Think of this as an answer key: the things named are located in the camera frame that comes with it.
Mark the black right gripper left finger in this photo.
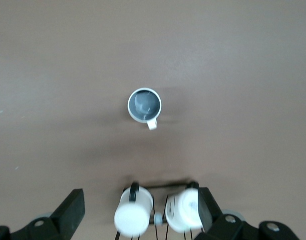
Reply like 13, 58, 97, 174
10, 188, 85, 240

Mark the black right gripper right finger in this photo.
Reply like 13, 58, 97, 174
194, 187, 258, 240

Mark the white mug grey inside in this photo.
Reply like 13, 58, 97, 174
127, 87, 162, 132

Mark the white mug with print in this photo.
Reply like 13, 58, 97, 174
165, 188, 204, 233

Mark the plain white mug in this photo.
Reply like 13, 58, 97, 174
114, 187, 154, 237

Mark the black wire mug rack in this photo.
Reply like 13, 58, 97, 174
114, 177, 201, 240

